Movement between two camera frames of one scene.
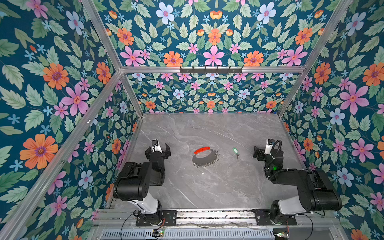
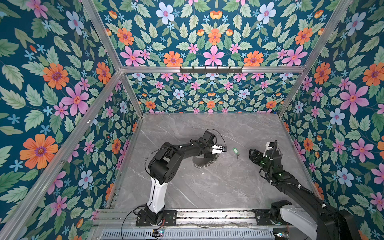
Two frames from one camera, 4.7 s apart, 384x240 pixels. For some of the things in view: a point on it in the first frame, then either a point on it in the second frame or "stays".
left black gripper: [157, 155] to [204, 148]
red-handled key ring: [204, 156] stays
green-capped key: [236, 151] stays
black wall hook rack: [211, 70] stays
